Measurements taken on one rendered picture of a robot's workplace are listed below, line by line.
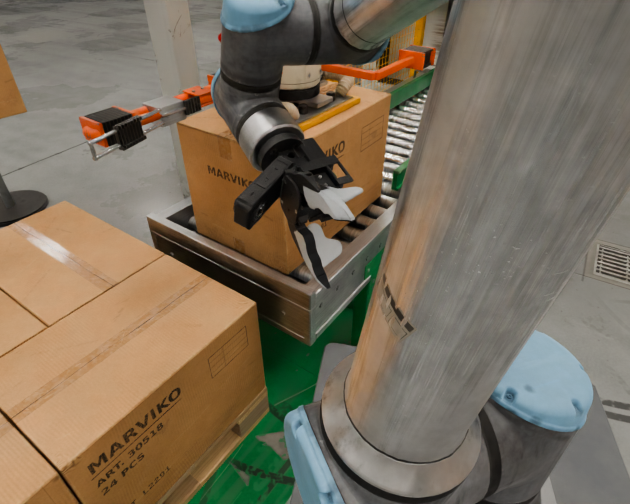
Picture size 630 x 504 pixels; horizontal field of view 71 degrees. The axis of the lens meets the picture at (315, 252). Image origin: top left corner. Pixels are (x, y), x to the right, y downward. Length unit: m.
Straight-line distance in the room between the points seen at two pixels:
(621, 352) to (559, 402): 1.73
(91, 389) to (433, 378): 0.99
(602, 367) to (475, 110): 1.97
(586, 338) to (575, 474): 1.42
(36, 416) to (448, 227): 1.09
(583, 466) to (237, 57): 0.79
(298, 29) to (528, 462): 0.58
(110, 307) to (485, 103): 1.27
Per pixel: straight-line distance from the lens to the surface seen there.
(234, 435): 1.65
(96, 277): 1.52
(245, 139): 0.66
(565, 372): 0.56
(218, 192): 1.39
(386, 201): 1.76
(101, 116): 1.04
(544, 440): 0.54
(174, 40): 2.35
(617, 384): 2.11
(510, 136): 0.21
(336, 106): 1.41
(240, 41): 0.64
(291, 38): 0.65
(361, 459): 0.41
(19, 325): 1.46
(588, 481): 0.86
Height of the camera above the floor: 1.43
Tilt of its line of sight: 37 degrees down
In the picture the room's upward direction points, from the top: straight up
